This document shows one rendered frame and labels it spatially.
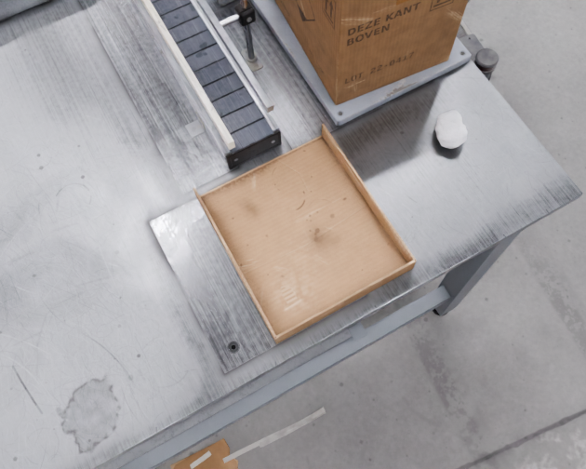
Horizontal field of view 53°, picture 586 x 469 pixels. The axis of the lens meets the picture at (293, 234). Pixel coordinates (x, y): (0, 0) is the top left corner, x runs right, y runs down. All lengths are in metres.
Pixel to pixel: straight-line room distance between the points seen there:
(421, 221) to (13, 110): 0.80
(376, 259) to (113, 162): 0.51
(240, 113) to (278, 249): 0.26
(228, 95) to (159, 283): 0.36
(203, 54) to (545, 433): 1.38
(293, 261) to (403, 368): 0.89
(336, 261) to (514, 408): 1.00
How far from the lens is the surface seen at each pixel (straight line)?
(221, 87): 1.12
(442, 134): 1.10
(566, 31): 2.53
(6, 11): 1.42
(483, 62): 1.92
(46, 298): 1.07
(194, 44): 1.19
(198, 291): 1.00
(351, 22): 0.96
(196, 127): 1.13
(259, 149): 1.07
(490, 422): 1.85
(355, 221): 1.02
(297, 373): 1.57
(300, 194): 1.04
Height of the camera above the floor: 1.77
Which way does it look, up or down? 68 degrees down
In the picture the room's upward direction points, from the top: 5 degrees counter-clockwise
